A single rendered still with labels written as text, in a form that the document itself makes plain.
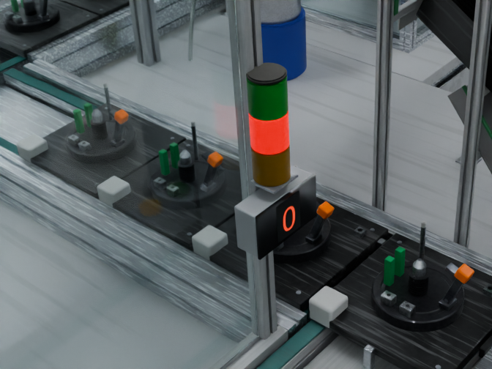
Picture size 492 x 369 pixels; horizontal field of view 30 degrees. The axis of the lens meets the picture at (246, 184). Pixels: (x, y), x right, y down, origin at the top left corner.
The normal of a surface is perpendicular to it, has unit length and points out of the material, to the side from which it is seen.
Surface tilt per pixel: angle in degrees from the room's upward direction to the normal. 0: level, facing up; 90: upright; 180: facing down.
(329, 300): 0
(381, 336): 0
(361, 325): 0
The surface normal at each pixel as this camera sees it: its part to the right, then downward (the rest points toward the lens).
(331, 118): -0.06, -0.81
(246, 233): -0.66, 0.47
